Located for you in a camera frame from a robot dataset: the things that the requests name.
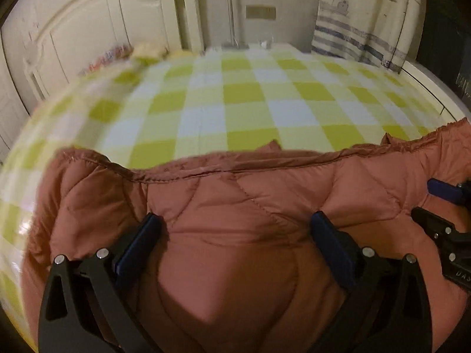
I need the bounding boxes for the dark window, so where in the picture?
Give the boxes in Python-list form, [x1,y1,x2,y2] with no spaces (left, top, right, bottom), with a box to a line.
[416,0,471,100]

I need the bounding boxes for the yellow checked bed sheet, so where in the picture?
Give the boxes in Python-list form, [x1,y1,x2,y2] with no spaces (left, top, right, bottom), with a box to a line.
[0,44,462,342]

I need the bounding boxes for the printed striped curtain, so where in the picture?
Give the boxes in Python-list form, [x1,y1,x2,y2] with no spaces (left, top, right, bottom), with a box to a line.
[312,0,428,75]

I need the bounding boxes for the wall socket plate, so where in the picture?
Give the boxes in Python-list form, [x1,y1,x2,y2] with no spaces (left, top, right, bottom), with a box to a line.
[245,5,277,19]

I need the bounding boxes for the white window ledge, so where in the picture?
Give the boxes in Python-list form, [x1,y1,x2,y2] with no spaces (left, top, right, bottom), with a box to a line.
[399,60,471,122]

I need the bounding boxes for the white wooden headboard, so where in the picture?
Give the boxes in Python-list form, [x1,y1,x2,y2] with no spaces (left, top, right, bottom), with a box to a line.
[0,0,207,98]

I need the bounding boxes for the white nightstand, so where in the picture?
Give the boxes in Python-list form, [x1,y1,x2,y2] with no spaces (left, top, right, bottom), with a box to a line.
[206,42,297,51]

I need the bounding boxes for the pink quilted jacket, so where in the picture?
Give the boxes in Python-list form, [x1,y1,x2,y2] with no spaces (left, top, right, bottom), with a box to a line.
[22,118,471,353]

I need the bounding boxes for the white lamp pole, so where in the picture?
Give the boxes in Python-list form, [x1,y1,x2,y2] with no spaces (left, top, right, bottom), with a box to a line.
[225,0,241,46]

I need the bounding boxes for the yellow pillow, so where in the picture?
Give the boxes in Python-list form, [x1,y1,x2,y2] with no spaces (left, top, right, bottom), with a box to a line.
[132,42,172,62]

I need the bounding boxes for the colourful patterned pillow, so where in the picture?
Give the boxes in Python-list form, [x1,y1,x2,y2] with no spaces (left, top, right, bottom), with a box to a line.
[78,42,134,76]

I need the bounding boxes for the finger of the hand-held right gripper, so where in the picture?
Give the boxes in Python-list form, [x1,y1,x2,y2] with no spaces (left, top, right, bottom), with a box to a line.
[411,207,471,262]
[428,178,471,205]

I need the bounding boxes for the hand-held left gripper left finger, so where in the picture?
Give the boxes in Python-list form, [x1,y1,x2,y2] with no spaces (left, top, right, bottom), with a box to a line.
[39,212,163,353]

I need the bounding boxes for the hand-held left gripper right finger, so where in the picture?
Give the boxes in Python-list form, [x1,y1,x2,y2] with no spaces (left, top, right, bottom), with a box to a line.
[310,211,432,353]

